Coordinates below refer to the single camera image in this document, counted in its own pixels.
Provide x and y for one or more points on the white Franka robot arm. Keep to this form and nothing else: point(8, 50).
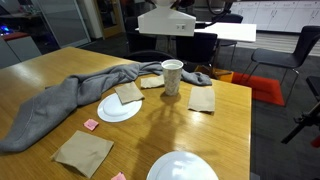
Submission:
point(166, 23)

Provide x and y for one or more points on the patterned paper cup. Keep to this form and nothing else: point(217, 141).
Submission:
point(172, 78)

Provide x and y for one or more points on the brown paper napkin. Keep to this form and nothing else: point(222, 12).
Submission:
point(152, 82)
point(201, 99)
point(129, 92)
point(83, 151)

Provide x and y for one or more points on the white plate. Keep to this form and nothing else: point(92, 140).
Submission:
point(181, 166)
point(113, 111)

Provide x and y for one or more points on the orange floor mat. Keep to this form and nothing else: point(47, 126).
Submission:
point(221, 76)

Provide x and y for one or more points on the white background table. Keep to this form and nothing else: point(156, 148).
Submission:
point(226, 31)

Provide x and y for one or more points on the wooden door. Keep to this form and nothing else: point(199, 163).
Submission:
point(110, 16)

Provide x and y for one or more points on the red floor mat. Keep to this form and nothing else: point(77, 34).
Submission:
point(263, 88)

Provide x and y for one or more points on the grey cloth sweater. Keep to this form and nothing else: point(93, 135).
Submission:
point(50, 106)

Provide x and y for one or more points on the glass partition panel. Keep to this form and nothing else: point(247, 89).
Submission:
point(63, 23)

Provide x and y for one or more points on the black chair with metal legs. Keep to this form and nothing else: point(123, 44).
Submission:
point(286, 58)

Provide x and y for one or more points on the grey cabinet with red top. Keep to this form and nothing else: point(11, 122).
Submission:
point(18, 48)

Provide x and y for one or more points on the blue lit device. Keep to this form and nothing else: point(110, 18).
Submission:
point(5, 30)

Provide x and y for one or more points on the white wall cabinets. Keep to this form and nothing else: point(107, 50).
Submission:
point(276, 15)

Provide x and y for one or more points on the black articulated camera mount arm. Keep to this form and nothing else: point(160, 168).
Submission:
point(300, 125)

